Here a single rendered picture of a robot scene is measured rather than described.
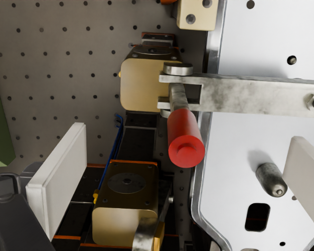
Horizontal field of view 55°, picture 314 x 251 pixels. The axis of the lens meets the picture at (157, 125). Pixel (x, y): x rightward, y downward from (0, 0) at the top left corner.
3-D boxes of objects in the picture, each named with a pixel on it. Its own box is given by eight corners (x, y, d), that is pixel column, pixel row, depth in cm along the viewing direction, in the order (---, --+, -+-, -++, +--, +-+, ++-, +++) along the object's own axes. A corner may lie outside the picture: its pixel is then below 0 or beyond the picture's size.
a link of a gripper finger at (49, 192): (49, 248, 13) (31, 247, 13) (87, 166, 19) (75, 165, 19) (43, 187, 12) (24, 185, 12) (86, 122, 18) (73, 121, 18)
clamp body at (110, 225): (158, 135, 73) (155, 250, 39) (113, 132, 73) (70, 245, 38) (160, 109, 71) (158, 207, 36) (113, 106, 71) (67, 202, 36)
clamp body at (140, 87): (172, 62, 67) (182, 116, 34) (127, 60, 67) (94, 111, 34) (174, 32, 65) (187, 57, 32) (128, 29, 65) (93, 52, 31)
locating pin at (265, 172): (272, 177, 44) (290, 204, 38) (250, 176, 44) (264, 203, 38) (276, 158, 43) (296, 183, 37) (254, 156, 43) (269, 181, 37)
